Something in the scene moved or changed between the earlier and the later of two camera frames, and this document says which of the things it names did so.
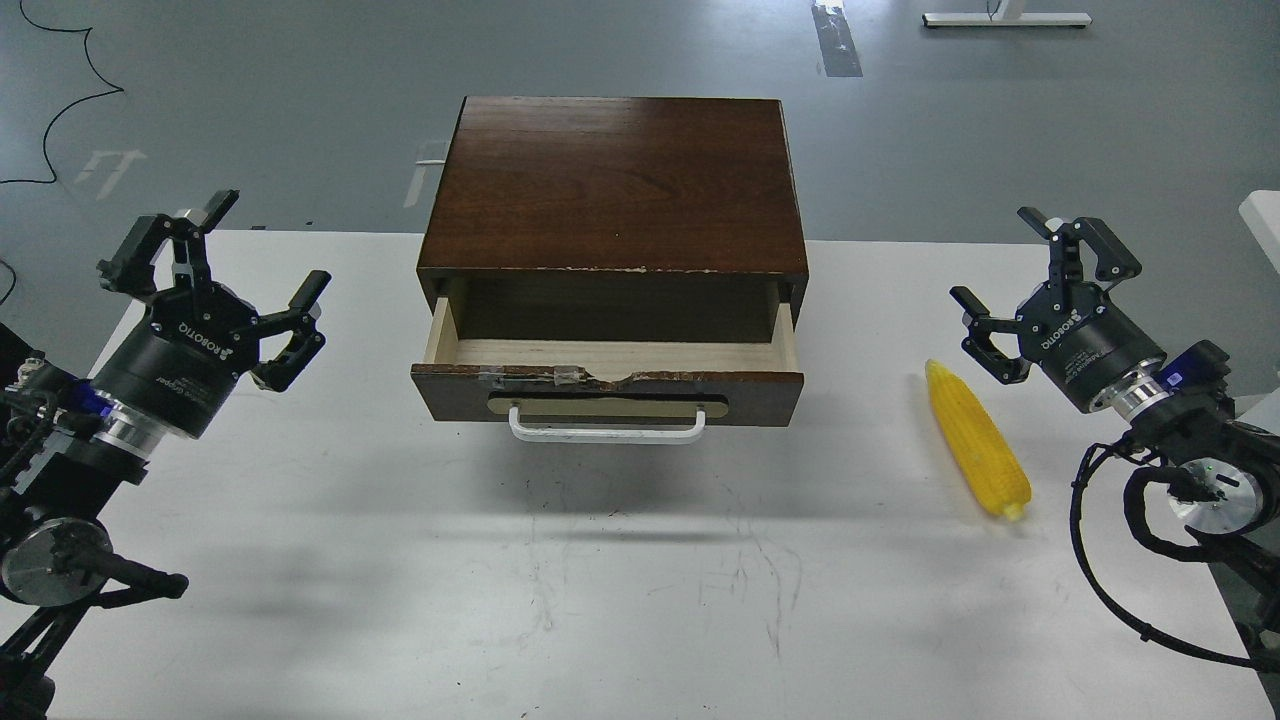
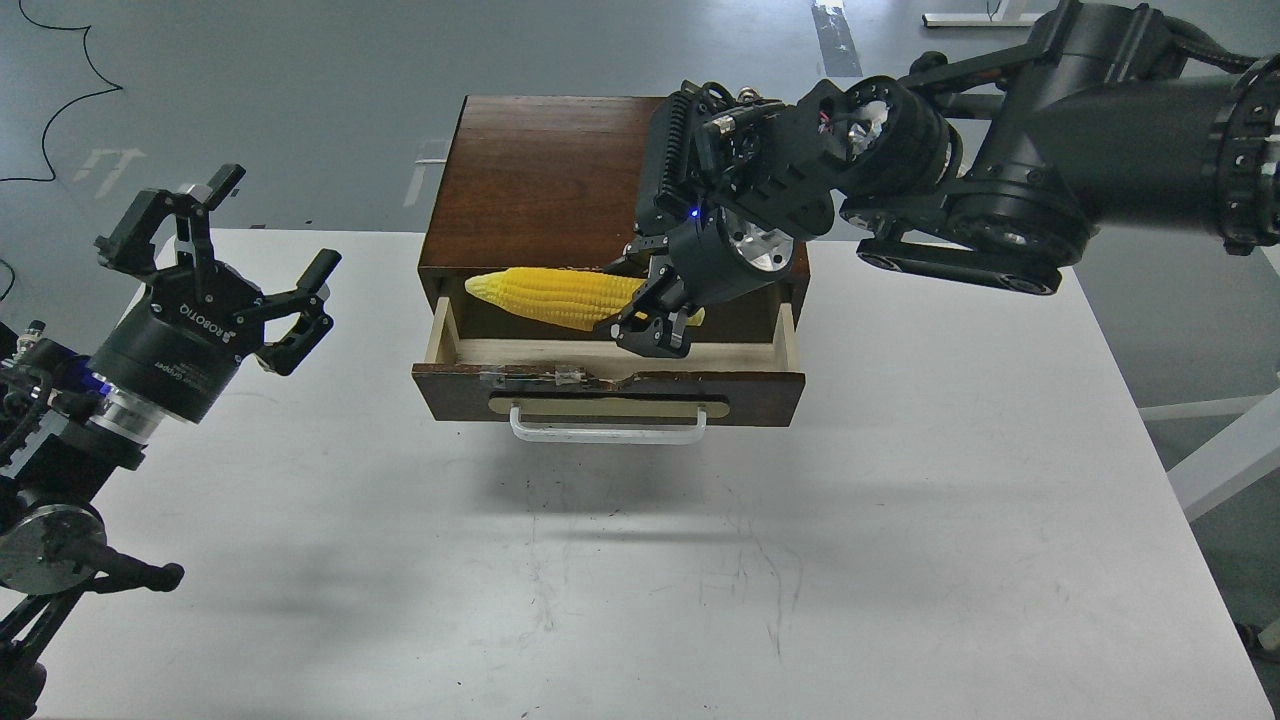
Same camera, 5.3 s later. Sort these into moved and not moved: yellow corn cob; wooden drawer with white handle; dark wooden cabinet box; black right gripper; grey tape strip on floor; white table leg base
Moved: yellow corn cob; black right gripper
Not moved: white table leg base; dark wooden cabinet box; grey tape strip on floor; wooden drawer with white handle
